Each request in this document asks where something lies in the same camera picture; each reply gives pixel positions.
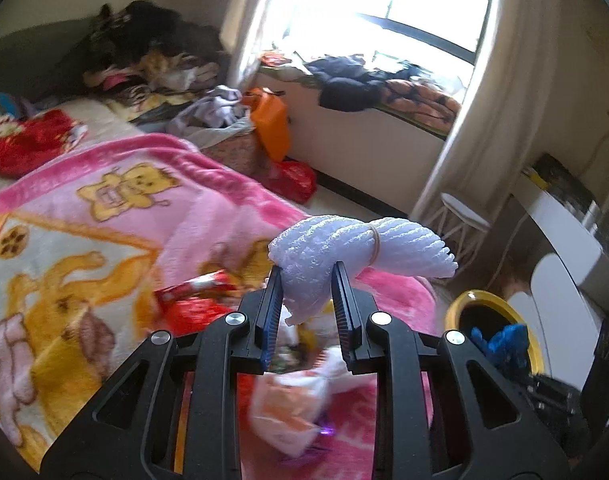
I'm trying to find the black bag on desk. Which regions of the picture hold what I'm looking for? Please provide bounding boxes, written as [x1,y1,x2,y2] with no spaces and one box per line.
[533,153,594,210]

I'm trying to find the yellow rimmed black trash bin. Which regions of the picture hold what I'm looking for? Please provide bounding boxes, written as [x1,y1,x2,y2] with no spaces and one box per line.
[444,289,548,374]

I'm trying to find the white wire frame stool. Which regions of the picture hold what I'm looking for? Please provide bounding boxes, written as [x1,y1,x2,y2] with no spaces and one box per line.
[427,193,491,271]

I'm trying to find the cream curtain right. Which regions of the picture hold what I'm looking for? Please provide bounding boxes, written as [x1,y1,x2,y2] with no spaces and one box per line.
[411,0,560,222]

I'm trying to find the floral laundry basket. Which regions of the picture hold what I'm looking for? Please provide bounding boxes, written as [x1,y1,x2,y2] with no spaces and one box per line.
[199,130,268,178]

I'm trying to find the orange paper bag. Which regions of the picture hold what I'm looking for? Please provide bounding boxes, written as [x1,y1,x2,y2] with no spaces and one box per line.
[242,88,290,162]

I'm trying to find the white desk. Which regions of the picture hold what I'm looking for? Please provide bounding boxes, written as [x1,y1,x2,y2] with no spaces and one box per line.
[513,176,609,312]

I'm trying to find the white scalloped cabinet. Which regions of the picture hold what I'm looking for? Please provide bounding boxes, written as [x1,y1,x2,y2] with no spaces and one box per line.
[503,254,601,389]

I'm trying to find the dark clothes pile on bed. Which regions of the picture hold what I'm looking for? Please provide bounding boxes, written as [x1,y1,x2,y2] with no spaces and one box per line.
[82,0,231,106]

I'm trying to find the cream curtain left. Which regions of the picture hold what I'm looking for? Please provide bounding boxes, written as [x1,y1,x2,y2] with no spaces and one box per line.
[220,0,270,90]

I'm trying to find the red plastic bag on floor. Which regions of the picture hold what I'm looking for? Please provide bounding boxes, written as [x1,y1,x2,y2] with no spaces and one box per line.
[263,160,317,205]

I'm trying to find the red snack packet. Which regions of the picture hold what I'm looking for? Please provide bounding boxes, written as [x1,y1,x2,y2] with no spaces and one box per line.
[162,297,234,337]

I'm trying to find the cream curtain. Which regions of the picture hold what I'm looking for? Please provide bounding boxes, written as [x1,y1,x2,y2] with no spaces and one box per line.
[220,0,270,90]
[411,0,560,222]

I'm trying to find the silver can on desk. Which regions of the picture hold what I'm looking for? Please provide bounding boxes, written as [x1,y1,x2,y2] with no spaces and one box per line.
[581,200,600,231]

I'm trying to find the dark blue clothes on sill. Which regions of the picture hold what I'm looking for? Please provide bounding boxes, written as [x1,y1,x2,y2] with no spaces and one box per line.
[304,56,429,112]

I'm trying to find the pink teddy bear blanket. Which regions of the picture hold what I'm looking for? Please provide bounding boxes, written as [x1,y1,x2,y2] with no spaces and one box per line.
[0,132,441,480]

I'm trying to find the lilac clothes in basket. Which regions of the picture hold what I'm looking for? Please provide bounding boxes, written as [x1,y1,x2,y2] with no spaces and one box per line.
[167,84,254,138]

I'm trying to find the orange patterned blanket on sill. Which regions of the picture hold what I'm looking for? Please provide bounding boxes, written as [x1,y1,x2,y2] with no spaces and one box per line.
[381,79,461,134]

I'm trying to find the red patterned cloth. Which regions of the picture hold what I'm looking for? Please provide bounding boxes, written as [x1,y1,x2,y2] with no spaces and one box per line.
[0,110,88,179]

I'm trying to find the long red snack wrapper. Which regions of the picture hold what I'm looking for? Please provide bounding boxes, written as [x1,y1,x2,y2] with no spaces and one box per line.
[154,270,236,304]

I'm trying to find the white orange plastic bag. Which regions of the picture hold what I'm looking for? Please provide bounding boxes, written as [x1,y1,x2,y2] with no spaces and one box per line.
[248,346,375,460]

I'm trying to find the blue item in bin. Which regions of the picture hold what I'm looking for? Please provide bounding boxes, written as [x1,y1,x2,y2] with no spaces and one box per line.
[470,324,530,374]

